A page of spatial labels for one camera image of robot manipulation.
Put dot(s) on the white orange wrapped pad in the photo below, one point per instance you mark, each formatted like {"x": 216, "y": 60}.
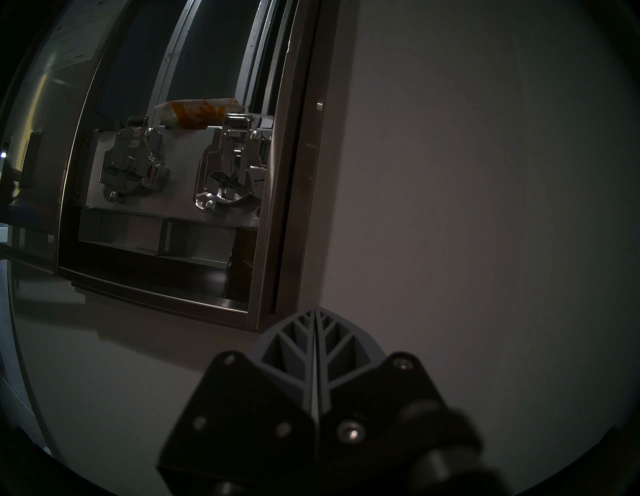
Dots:
{"x": 195, "y": 112}

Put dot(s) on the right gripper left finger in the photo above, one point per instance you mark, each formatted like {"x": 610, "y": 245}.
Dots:
{"x": 250, "y": 425}

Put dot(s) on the chrome dispensing lever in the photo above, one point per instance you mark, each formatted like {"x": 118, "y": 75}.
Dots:
{"x": 232, "y": 165}
{"x": 132, "y": 160}

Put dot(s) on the white instruction sheet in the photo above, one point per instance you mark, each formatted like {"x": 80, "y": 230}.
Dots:
{"x": 85, "y": 30}

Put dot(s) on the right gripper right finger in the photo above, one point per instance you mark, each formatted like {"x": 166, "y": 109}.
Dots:
{"x": 365, "y": 400}

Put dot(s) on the steel wall dispenser cabinet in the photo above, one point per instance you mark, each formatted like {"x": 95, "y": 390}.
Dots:
{"x": 295, "y": 150}

